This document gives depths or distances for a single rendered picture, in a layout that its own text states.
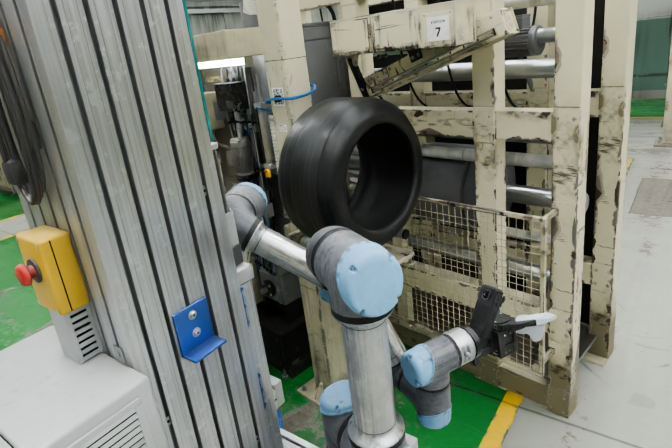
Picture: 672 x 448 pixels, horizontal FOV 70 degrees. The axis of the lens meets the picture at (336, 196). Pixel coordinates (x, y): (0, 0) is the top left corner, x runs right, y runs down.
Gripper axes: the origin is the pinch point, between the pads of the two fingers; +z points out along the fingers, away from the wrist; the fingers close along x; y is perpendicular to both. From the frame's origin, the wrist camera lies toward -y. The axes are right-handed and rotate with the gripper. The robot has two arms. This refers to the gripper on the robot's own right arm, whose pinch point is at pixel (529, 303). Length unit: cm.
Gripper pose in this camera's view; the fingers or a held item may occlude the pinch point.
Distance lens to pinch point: 124.5
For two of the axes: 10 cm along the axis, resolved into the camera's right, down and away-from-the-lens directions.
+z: 8.8, -2.5, 4.2
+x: 4.5, 0.9, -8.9
